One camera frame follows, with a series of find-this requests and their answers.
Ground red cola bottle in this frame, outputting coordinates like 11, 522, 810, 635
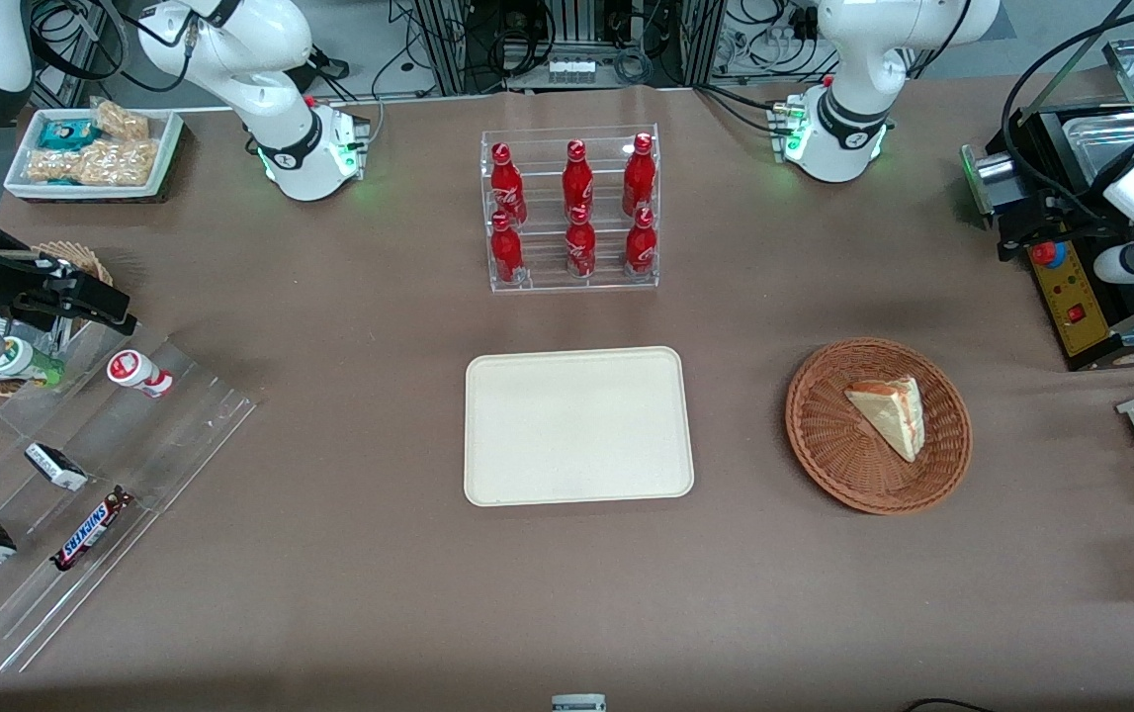
489, 142, 529, 226
622, 133, 658, 218
565, 205, 598, 280
562, 139, 596, 215
623, 207, 658, 278
488, 211, 526, 286

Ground black appliance with yellow panel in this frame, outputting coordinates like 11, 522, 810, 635
1026, 35, 1134, 373

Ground cream rectangular plastic tray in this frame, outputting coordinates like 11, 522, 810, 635
465, 346, 695, 508

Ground white rectangular snack tray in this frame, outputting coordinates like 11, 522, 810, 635
3, 106, 185, 205

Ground red white yogurt bottle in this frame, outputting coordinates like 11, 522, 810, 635
106, 348, 175, 400

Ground Snickers chocolate bar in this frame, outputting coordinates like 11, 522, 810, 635
50, 486, 135, 573

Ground teal snack packet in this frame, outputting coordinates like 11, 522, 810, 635
39, 119, 99, 151

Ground clear acrylic bottle rack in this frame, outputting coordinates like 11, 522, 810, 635
480, 124, 662, 295

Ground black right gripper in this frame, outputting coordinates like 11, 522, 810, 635
0, 213, 139, 335

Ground triangular sandwich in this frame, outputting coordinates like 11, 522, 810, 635
843, 375, 926, 464

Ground green yogurt drink bottle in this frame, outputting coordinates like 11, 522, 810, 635
0, 336, 65, 388

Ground black thick cable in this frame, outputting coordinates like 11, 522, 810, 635
1000, 0, 1134, 199

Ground light tan wicker basket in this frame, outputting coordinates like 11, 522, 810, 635
0, 241, 115, 399

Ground clear acrylic tiered shelf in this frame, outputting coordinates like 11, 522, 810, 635
0, 321, 262, 675

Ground aluminium equipment rack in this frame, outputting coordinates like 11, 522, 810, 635
413, 0, 728, 96

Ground small clear cracker bag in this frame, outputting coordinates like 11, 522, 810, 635
93, 99, 151, 140

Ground large clear cracker bag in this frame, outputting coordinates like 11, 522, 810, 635
26, 138, 161, 188

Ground brown round wicker basket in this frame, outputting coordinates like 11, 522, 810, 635
785, 338, 973, 516

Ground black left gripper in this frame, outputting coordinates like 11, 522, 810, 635
997, 104, 1123, 264

